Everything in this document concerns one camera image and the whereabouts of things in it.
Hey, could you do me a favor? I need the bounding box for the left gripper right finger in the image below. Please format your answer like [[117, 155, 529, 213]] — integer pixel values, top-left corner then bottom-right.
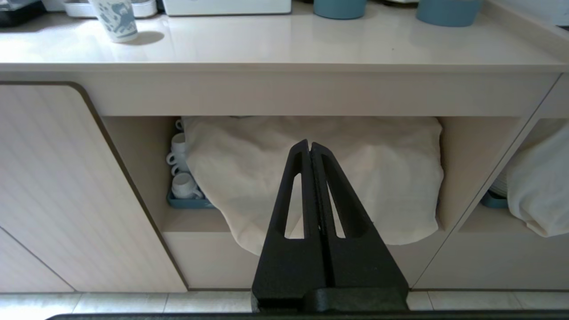
[[310, 142, 409, 311]]

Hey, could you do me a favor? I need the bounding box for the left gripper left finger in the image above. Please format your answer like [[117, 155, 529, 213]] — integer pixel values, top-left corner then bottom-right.
[[251, 139, 330, 312]]

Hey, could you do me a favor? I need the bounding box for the beige ribbed cabinet door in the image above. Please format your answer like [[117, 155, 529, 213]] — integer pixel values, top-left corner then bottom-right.
[[0, 82, 188, 294]]

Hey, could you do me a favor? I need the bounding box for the white paper cup blue print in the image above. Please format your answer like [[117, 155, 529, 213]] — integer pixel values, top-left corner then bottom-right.
[[89, 0, 139, 44]]

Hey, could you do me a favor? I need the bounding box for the large white cloth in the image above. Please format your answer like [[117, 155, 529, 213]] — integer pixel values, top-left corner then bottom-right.
[[183, 116, 445, 257]]

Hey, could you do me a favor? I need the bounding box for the blue tray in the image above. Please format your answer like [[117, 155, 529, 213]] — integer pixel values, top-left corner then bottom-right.
[[167, 189, 216, 210], [480, 190, 509, 209]]

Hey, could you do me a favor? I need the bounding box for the stack of white plates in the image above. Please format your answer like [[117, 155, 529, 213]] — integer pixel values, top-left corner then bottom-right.
[[489, 169, 511, 198]]

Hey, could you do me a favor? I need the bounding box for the beige counter cabinet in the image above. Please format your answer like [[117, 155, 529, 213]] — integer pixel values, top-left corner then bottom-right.
[[0, 0, 569, 294]]

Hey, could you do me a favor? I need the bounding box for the blue round container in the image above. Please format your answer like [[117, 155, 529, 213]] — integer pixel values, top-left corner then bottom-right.
[[313, 0, 368, 20], [416, 0, 483, 27]]

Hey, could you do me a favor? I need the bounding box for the white box appliance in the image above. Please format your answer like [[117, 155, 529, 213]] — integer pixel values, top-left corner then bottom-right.
[[162, 0, 293, 17]]

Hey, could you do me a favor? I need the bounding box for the white tray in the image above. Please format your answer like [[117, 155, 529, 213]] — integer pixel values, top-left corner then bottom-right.
[[62, 0, 158, 19]]

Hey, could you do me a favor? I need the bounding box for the black tray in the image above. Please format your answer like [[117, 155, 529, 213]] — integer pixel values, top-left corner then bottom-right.
[[0, 0, 46, 28]]

